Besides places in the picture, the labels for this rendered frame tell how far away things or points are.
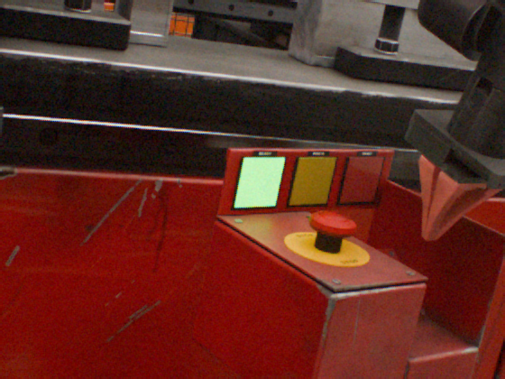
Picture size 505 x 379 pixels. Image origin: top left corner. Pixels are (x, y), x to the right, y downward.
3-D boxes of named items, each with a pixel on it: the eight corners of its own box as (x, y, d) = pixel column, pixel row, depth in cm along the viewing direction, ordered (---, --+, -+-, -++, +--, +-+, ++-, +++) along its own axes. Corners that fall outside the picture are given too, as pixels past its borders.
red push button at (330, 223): (323, 267, 78) (332, 226, 77) (291, 248, 81) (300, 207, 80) (358, 263, 81) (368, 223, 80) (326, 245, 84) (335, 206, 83)
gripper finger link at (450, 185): (419, 206, 90) (463, 117, 86) (472, 252, 86) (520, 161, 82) (367, 208, 86) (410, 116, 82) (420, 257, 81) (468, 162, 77)
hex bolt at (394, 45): (381, 53, 111) (384, 40, 111) (369, 49, 114) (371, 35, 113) (400, 56, 113) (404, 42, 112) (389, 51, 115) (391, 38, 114)
